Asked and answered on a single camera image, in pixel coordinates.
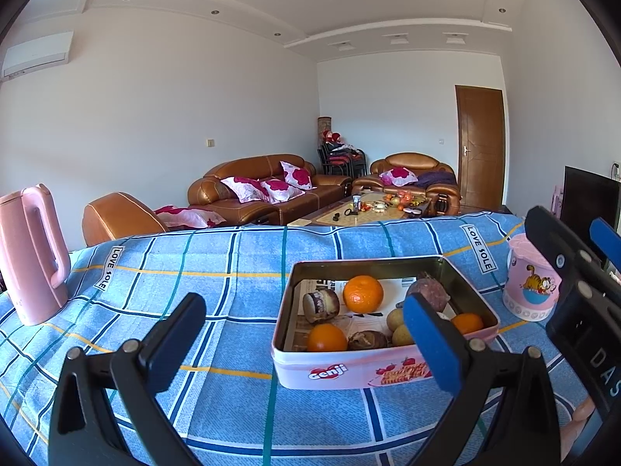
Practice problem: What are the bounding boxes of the white and magenta floral pillow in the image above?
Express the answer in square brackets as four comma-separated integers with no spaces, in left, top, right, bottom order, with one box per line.
[280,161,316,190]
[220,177,270,202]
[260,179,305,203]
[379,167,419,188]

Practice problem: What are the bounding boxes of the black television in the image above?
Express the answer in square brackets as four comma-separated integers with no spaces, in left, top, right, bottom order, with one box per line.
[563,166,621,253]

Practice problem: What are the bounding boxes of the brown leather sofa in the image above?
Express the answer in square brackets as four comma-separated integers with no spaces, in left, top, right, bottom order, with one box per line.
[188,154,354,226]

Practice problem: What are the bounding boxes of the blue checked tablecloth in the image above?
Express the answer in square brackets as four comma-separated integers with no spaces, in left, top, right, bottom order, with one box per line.
[0,209,621,466]

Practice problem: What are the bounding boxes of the brown chair back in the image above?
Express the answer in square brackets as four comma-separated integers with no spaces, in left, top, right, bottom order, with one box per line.
[82,193,170,247]

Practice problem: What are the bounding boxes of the stacked dark chairs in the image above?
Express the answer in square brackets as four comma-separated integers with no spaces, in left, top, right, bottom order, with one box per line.
[317,143,367,178]

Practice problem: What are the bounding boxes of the brown wooden door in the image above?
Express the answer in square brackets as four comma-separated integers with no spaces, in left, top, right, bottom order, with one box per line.
[455,85,505,212]

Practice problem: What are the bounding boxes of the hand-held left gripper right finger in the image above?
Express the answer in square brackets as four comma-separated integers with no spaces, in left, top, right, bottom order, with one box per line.
[402,294,561,466]

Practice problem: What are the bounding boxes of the pink tin box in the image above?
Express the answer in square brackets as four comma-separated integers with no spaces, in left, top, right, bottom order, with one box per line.
[271,255,500,390]

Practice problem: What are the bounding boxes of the white wall air conditioner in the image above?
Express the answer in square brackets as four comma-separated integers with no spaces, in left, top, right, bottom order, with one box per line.
[2,31,73,81]

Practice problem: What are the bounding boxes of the small smooth orange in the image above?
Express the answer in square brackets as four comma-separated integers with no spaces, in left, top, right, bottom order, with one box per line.
[307,323,349,353]
[451,313,485,336]

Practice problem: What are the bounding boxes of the brown kiwi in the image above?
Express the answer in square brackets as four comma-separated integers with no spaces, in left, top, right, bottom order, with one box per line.
[392,324,418,348]

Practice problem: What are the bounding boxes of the pink electric kettle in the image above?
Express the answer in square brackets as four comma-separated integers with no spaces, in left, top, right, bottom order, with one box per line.
[0,183,71,327]

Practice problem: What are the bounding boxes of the coffee table clutter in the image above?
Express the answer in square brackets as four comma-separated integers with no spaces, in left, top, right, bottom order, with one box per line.
[332,193,428,219]

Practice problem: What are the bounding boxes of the large mandarin orange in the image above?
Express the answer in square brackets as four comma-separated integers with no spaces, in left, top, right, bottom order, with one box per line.
[343,275,384,315]

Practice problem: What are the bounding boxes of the purple blanket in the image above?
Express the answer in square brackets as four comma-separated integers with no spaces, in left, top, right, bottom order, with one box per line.
[417,171,458,188]

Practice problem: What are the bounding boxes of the brown leather armchair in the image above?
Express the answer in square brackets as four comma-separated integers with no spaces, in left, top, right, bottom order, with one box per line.
[352,153,461,217]

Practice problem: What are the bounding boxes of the wooden coffee table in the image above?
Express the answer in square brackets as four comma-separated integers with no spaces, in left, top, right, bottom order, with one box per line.
[287,191,435,227]

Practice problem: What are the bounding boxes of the dark brown water chestnut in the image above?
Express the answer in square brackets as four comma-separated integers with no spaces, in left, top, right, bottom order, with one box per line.
[347,331,389,350]

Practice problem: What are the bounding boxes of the person's right hand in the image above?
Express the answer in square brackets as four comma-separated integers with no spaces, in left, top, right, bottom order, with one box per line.
[565,395,595,466]

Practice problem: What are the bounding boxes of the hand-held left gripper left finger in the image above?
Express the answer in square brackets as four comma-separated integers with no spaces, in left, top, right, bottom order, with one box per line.
[47,292,208,466]

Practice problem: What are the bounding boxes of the pink cartoon cup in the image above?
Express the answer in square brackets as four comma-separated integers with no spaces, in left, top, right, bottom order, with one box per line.
[502,233,564,322]

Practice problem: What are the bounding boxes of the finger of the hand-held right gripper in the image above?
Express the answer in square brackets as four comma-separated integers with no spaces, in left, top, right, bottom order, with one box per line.
[525,205,609,309]
[589,217,621,282]

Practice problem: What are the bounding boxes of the flat floral cushion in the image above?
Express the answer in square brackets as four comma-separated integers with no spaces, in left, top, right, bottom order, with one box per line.
[154,205,228,229]

